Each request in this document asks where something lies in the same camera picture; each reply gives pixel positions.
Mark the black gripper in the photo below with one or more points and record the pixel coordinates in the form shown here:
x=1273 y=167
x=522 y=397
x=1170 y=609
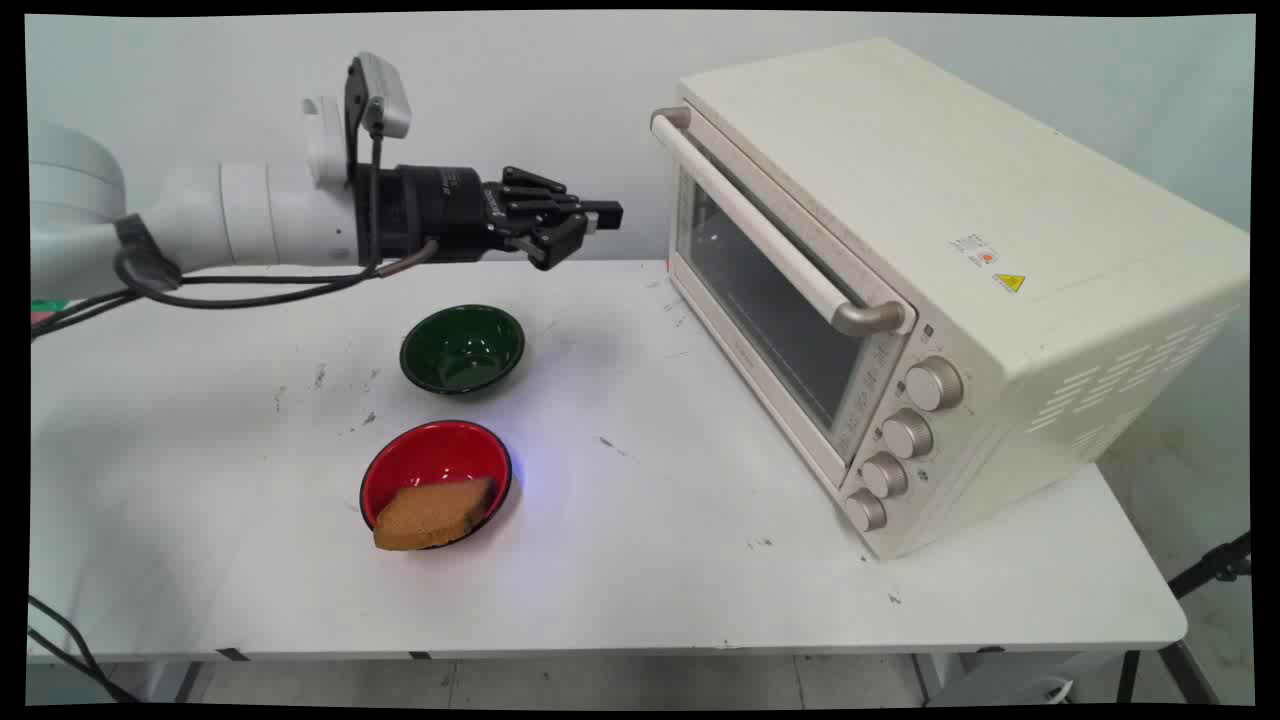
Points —
x=440 y=212

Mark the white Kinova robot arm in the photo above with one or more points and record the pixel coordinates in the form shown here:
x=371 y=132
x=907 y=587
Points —
x=250 y=215

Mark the dark green bowl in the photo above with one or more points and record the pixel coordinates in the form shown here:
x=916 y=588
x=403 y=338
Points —
x=462 y=350

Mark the red bowl black rim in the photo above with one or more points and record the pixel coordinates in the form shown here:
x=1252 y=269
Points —
x=430 y=455

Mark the brown bread slice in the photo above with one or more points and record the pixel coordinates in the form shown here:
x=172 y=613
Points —
x=430 y=517

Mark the large silver oven knob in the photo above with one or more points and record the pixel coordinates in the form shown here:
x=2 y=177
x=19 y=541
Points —
x=934 y=384

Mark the white label sticker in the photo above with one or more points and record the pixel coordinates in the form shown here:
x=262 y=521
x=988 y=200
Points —
x=975 y=249

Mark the cream toaster oven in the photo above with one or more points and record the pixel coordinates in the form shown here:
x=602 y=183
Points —
x=1000 y=180

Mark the yellow warning sticker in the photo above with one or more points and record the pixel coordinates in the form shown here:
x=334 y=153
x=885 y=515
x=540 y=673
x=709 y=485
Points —
x=1009 y=282

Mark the green plastic object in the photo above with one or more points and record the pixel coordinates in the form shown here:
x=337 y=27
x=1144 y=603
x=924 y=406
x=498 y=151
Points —
x=45 y=305

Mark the black tripod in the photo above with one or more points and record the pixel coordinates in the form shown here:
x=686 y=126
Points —
x=1210 y=568

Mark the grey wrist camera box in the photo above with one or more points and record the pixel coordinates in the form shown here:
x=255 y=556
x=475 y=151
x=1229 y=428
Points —
x=385 y=95

